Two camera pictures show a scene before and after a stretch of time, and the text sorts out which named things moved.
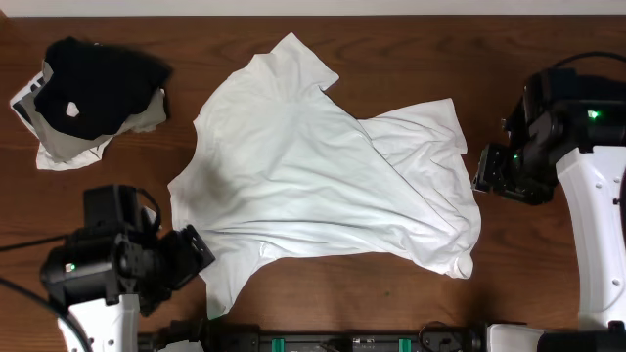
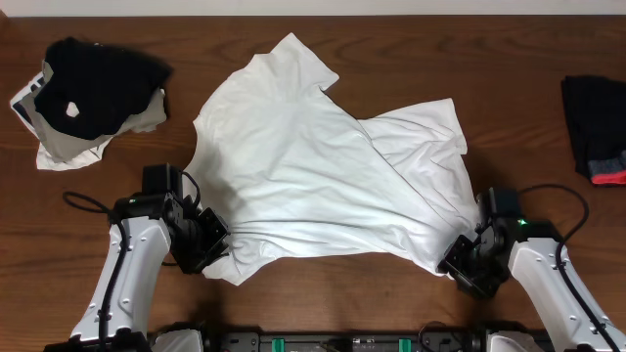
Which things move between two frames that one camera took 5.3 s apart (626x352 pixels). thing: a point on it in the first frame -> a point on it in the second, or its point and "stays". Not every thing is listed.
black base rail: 209,337 stays
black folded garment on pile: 108,83 stays
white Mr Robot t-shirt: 284,165 stays
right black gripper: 490,172 -> 452,258
